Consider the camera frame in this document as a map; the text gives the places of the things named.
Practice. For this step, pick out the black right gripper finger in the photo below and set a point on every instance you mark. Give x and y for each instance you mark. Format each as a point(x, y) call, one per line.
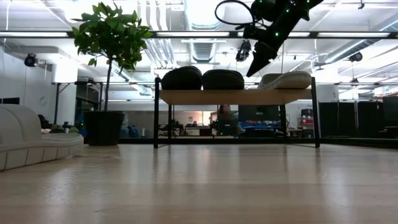
point(256, 67)

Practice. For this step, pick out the grey rubber slide sandal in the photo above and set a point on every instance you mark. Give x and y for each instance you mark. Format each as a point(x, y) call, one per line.
point(289, 81)
point(37, 149)

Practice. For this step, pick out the black rubber slide sandal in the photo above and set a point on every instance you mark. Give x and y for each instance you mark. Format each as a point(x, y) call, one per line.
point(182, 79)
point(223, 81)

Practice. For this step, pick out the wooden shelf black metal frame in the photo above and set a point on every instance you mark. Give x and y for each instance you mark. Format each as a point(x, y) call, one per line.
point(233, 97)

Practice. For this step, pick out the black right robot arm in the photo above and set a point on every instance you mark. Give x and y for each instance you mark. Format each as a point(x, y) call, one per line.
point(289, 12)

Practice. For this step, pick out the black background monitor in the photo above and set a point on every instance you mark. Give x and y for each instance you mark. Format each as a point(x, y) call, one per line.
point(258, 112)

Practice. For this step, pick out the blue storage bins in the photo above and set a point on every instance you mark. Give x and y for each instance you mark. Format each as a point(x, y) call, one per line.
point(258, 125)

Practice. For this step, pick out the person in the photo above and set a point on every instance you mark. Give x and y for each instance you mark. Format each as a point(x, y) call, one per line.
point(225, 116)

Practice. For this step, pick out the round black ceiling fixture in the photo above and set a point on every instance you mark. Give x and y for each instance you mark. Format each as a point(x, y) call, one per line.
point(356, 57)
point(30, 60)

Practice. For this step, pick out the black partition panels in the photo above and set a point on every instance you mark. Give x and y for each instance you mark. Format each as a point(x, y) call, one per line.
point(342, 118)

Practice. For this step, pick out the green potted plant black pot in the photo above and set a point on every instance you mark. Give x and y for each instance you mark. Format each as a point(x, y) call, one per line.
point(109, 37)

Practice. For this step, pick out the black metal background table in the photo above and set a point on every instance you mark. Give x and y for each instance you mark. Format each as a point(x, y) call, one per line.
point(77, 83)

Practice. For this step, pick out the black aluminium table frame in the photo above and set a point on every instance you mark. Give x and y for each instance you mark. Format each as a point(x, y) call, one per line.
point(140, 141)

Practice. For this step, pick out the black wall monitor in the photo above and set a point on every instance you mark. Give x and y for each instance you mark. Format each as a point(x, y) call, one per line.
point(9, 101)

